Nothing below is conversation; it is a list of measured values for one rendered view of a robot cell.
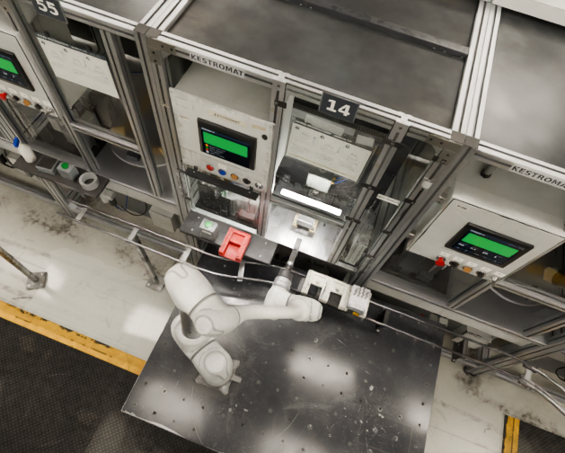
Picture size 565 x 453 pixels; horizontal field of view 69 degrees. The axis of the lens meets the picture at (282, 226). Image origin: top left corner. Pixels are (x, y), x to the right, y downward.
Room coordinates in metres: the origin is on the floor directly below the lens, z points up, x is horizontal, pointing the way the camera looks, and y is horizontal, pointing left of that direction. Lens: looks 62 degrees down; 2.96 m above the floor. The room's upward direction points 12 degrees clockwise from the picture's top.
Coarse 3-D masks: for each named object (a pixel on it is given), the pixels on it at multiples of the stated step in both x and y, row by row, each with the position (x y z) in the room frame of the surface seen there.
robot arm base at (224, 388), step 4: (236, 360) 0.38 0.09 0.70; (236, 364) 0.36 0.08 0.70; (236, 368) 0.34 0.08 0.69; (200, 376) 0.26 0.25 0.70; (232, 376) 0.29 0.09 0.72; (236, 376) 0.30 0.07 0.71; (196, 380) 0.24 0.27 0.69; (200, 380) 0.24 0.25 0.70; (204, 380) 0.25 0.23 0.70; (228, 380) 0.27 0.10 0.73; (232, 380) 0.27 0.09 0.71; (236, 380) 0.28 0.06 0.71; (240, 380) 0.28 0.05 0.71; (204, 384) 0.23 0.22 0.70; (208, 384) 0.23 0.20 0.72; (224, 384) 0.25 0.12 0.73; (228, 384) 0.25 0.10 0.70; (216, 388) 0.22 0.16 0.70; (220, 388) 0.22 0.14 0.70; (224, 388) 0.23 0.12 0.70; (228, 388) 0.23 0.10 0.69; (224, 392) 0.21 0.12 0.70
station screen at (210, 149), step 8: (200, 128) 1.04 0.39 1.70; (216, 136) 1.03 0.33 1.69; (224, 136) 1.02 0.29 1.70; (208, 144) 1.04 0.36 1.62; (240, 144) 1.01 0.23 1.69; (248, 144) 1.01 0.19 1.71; (208, 152) 1.04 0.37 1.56; (216, 152) 1.03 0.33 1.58; (224, 152) 1.02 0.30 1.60; (232, 152) 1.02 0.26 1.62; (248, 152) 1.01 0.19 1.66; (232, 160) 1.02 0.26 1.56; (240, 160) 1.01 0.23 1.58; (248, 160) 1.01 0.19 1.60
